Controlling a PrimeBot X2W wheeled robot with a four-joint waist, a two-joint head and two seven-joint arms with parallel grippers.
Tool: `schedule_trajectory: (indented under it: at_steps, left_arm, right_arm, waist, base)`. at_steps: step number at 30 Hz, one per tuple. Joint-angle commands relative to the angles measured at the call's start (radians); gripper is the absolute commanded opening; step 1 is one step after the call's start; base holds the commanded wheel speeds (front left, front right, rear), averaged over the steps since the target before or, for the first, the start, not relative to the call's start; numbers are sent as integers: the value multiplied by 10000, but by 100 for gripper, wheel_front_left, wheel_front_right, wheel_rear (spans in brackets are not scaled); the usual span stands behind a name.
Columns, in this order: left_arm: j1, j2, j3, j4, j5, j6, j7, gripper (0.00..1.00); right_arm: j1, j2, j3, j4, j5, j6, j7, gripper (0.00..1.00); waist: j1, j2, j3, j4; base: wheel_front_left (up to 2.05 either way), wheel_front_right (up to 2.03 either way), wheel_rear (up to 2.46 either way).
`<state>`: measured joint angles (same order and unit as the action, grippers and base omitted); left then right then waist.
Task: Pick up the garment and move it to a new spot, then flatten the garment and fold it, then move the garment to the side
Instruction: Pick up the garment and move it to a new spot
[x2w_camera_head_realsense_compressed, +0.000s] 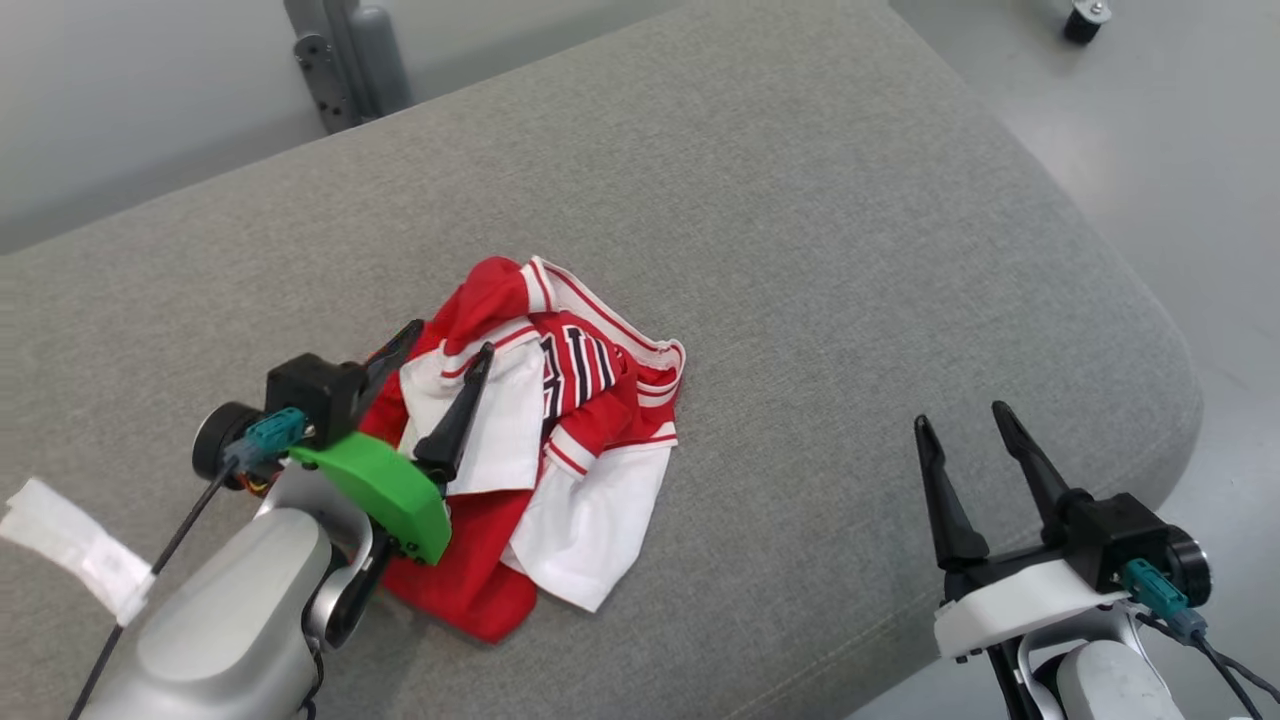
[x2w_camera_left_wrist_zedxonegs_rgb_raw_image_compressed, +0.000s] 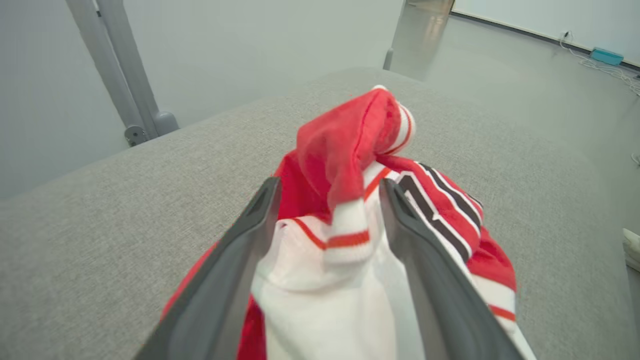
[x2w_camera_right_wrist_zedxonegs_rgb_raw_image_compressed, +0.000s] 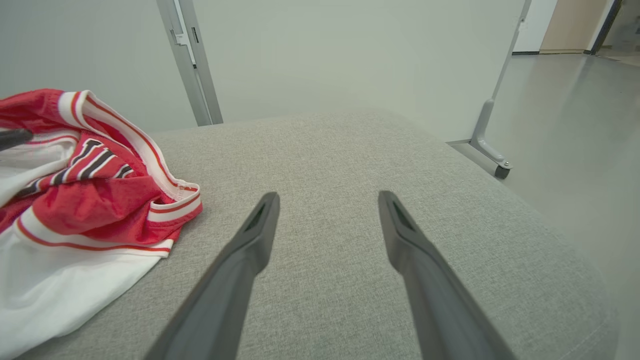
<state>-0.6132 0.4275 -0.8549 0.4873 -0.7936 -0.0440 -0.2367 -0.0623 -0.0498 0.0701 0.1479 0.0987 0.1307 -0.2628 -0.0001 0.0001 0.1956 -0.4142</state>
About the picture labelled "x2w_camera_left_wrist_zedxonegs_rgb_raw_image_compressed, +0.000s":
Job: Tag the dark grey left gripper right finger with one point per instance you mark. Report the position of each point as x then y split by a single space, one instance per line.
445 305

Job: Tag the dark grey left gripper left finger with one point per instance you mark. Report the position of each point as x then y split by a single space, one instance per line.
210 295

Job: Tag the red white basketball jersey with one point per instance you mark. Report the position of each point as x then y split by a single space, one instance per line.
340 140

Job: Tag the white padded object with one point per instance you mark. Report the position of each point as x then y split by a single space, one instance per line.
632 247

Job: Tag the grey metal stand post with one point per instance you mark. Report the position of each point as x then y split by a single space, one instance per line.
102 60
132 60

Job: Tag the slim grey metal post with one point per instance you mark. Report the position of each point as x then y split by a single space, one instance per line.
397 30

